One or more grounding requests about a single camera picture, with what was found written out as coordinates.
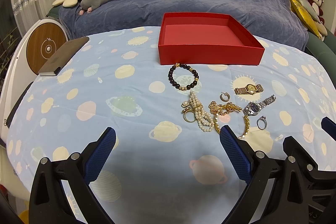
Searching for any silver gem ring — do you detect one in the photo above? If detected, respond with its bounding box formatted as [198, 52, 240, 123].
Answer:
[256, 115, 268, 131]

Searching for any gold bangle bracelet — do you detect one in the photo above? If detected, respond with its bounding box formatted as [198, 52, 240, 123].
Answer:
[213, 114, 251, 139]

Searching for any silver blue-dial watch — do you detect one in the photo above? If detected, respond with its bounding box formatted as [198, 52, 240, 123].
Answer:
[243, 94, 276, 116]

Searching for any white pearl necklace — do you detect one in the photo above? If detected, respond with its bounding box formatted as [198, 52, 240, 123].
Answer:
[189, 90, 215, 133]

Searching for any gold wrist watch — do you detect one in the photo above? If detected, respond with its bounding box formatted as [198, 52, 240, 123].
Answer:
[234, 84, 264, 95]

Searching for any silver hoop earring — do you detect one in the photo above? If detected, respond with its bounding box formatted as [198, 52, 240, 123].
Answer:
[220, 92, 230, 102]

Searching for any gold ring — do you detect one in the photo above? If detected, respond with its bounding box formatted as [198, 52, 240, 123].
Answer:
[183, 110, 198, 123]

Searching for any gold pearl earring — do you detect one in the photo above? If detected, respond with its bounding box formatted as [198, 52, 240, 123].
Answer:
[181, 101, 190, 109]

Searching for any dark bead bracelet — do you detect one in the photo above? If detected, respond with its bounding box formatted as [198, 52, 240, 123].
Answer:
[167, 62, 200, 91]

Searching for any green sofa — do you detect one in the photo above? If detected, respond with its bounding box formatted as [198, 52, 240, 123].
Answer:
[279, 0, 335, 83]

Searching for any planet print blue tablecloth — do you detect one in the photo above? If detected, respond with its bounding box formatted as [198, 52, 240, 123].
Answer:
[6, 27, 335, 223]

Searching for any gold shiny cushion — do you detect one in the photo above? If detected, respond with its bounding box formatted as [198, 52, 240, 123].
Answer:
[290, 0, 322, 39]

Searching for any grey patterned cushion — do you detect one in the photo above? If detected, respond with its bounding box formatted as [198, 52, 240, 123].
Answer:
[297, 0, 319, 22]

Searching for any red monkey plush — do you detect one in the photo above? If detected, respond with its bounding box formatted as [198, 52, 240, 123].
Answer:
[304, 0, 326, 27]

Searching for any brown leather case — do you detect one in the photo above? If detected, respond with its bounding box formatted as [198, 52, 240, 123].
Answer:
[39, 36, 89, 76]

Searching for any red cardboard tray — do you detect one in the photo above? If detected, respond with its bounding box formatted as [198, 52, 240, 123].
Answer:
[158, 12, 265, 65]

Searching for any round wooden white device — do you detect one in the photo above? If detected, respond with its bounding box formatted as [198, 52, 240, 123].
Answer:
[1, 19, 68, 143]

